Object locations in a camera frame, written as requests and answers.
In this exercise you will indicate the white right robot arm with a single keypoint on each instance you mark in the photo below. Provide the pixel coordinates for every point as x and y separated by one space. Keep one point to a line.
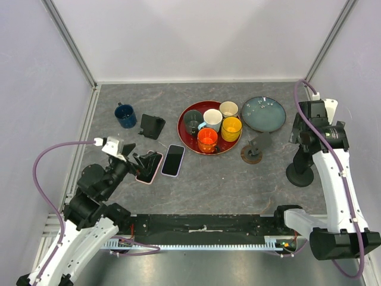
325 146

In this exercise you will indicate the red round tray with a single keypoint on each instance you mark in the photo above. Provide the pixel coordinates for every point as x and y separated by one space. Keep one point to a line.
190 141

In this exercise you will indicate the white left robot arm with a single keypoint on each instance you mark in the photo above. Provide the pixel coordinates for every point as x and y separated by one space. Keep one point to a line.
86 222

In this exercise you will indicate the pink case phone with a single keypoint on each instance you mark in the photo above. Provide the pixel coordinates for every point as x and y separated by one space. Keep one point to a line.
151 163

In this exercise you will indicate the dark grey cup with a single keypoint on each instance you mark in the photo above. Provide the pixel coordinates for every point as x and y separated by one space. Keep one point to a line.
192 119

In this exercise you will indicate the yellow cup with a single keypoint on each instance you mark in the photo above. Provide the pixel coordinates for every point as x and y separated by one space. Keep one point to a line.
231 129

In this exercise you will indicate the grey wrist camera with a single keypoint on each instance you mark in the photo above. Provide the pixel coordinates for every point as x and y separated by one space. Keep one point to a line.
113 146
330 106

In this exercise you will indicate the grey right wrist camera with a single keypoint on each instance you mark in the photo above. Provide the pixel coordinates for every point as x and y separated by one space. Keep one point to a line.
330 106

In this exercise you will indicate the black folding phone stand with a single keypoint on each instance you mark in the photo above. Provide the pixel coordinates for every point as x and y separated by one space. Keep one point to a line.
151 126

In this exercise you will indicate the orange mug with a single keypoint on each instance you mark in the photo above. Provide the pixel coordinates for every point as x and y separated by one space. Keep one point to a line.
207 141

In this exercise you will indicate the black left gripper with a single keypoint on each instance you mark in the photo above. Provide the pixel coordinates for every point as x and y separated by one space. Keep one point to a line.
128 148

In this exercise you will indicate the blue-green ceramic plate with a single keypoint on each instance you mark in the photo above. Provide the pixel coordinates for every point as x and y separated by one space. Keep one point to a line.
263 114

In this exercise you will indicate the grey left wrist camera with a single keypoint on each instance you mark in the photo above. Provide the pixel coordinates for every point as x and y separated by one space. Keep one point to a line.
113 146

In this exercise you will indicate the dark blue mug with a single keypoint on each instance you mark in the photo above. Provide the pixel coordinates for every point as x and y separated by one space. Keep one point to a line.
125 114

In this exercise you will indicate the cream cup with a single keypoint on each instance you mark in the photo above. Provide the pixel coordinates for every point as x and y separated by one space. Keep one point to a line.
229 109

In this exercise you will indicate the lavender case phone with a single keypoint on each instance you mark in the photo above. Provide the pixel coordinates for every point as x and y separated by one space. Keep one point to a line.
173 160

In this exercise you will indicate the round base phone stand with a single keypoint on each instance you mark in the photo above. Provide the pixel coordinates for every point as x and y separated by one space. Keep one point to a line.
253 152

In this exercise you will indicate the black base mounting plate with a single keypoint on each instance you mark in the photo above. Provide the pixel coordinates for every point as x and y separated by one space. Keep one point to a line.
207 229

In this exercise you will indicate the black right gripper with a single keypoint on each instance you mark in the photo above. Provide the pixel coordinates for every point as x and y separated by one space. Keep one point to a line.
296 127

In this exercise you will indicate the white mug blue handle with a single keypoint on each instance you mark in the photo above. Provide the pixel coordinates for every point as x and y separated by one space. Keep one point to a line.
212 119

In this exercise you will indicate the black suction phone mount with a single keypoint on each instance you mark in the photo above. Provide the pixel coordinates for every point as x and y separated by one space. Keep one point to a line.
299 172

